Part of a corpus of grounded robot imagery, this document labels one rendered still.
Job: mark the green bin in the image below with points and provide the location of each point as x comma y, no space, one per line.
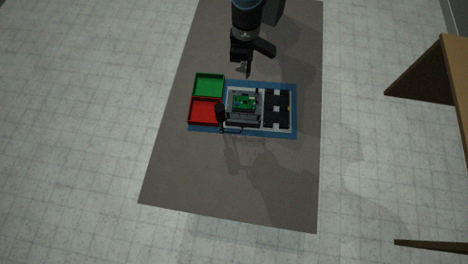
208,84

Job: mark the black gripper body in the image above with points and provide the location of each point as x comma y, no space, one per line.
238,49

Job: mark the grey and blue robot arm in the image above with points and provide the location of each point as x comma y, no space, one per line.
246,16

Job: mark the green circuit board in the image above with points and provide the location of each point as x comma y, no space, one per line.
244,102

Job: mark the red open-top bin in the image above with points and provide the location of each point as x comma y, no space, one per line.
201,111

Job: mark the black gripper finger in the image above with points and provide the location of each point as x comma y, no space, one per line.
245,69

